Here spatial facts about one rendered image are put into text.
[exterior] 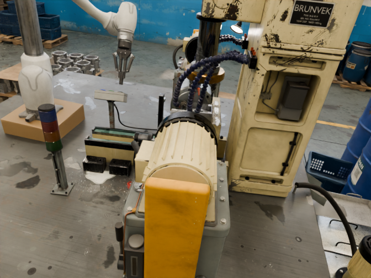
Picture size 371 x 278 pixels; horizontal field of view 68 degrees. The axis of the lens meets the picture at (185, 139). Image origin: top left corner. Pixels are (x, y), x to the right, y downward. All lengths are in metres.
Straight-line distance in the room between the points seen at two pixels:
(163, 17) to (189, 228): 6.69
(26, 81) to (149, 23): 5.76
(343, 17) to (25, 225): 1.37
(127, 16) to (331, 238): 1.73
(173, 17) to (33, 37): 5.46
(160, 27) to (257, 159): 6.14
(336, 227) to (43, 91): 1.91
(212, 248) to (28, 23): 1.50
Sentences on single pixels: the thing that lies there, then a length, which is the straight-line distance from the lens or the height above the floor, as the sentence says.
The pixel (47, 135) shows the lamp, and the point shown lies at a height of 1.11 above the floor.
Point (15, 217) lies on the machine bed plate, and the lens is 1.34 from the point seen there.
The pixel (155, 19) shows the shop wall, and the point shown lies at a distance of 7.20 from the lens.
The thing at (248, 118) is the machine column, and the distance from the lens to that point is 1.16.
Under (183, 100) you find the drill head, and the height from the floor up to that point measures 1.08.
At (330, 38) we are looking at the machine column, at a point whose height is 1.55.
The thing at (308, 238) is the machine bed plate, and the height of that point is 0.80.
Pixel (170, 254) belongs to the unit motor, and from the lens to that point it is 0.70.
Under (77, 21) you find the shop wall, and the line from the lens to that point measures 8.14.
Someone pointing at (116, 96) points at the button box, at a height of 1.06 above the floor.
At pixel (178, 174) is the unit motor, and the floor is 1.33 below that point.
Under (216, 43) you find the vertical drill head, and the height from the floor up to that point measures 1.46.
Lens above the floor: 1.72
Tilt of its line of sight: 32 degrees down
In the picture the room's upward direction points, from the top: 6 degrees clockwise
